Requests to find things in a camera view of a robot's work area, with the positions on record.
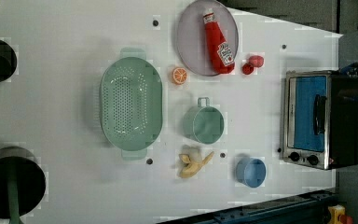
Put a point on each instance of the black oven door handle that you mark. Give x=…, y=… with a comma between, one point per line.
x=319, y=114

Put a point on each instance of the green plastic mug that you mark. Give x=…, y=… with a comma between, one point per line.
x=203, y=123

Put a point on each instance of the orange slice toy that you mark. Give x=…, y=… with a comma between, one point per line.
x=179, y=75

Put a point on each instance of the green plastic colander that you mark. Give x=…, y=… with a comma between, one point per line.
x=131, y=104

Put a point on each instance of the peeled banana toy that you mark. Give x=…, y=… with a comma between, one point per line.
x=193, y=161

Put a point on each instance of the red ketchup bottle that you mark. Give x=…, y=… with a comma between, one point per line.
x=221, y=55

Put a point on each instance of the grey round plate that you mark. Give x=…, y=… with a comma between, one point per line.
x=190, y=35

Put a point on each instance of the red strawberry toy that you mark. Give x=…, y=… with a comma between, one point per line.
x=248, y=69

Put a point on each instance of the blue plastic cup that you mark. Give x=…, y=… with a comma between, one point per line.
x=251, y=172

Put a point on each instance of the pink strawberry toy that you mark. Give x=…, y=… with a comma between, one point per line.
x=256, y=61

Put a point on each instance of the black cylinder lower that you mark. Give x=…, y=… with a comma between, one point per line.
x=20, y=164

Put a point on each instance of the yellow red emergency button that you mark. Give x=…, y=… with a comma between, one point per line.
x=338, y=215

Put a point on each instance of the blue metal frame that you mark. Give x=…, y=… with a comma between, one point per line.
x=307, y=208

